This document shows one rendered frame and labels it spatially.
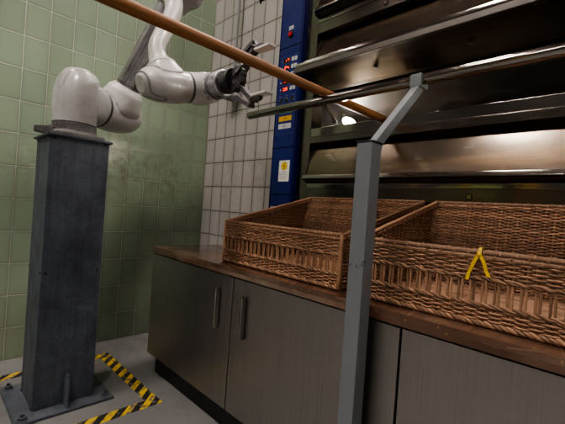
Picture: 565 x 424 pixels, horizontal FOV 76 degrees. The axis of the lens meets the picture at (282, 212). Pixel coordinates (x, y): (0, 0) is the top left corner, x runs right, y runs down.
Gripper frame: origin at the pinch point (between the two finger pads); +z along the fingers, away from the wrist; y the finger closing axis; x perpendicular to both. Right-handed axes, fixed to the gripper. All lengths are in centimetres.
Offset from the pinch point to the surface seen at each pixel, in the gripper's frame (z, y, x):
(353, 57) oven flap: -3, -20, -46
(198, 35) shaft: 1.7, 0.5, 24.8
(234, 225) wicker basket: -25, 47, -11
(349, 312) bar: 34, 62, 0
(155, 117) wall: -125, -8, -26
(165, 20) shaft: 1.7, 0.4, 33.2
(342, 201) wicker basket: -10, 35, -56
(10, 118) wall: -126, 8, 41
